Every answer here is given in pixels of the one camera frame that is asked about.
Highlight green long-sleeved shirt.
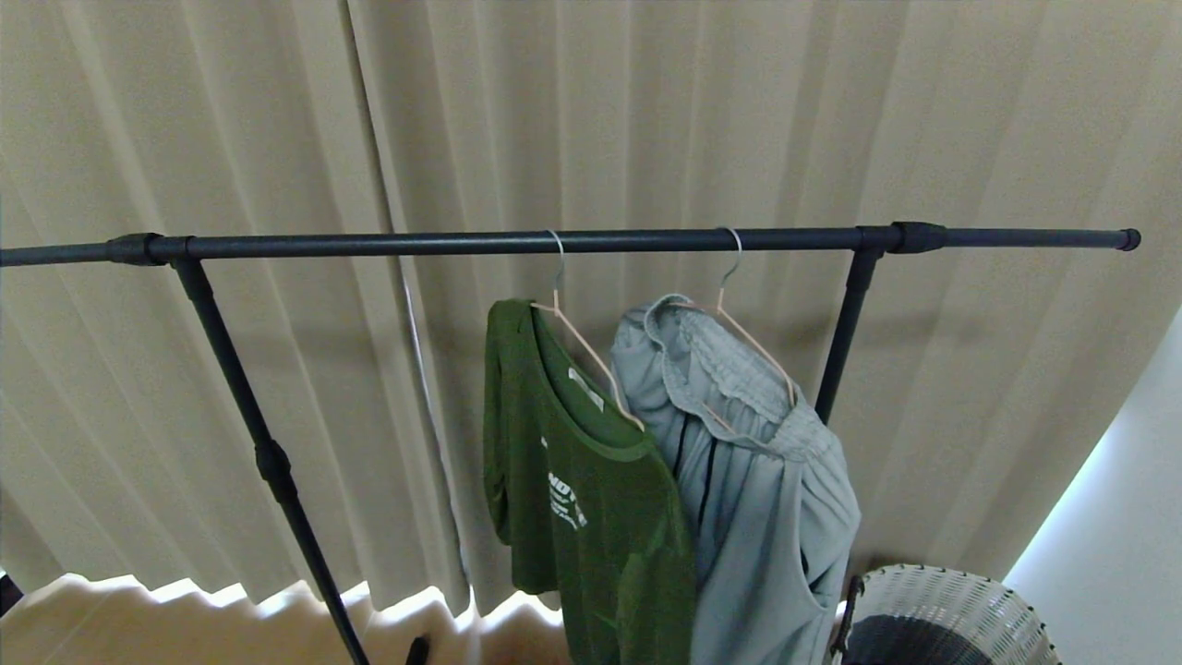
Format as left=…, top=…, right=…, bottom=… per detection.
left=483, top=298, right=698, bottom=665

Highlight pink clothes hanger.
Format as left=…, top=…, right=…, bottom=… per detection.
left=529, top=229, right=645, bottom=432
left=669, top=227, right=800, bottom=435

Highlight black clothes rack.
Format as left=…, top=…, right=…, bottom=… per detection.
left=0, top=222, right=1142, bottom=665

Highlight pale grey shorts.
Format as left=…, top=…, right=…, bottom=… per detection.
left=609, top=294, right=862, bottom=665

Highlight white laundry basket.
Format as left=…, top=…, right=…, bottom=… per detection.
left=828, top=563, right=1063, bottom=665

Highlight beige curtain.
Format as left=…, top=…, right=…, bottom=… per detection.
left=0, top=0, right=1182, bottom=618

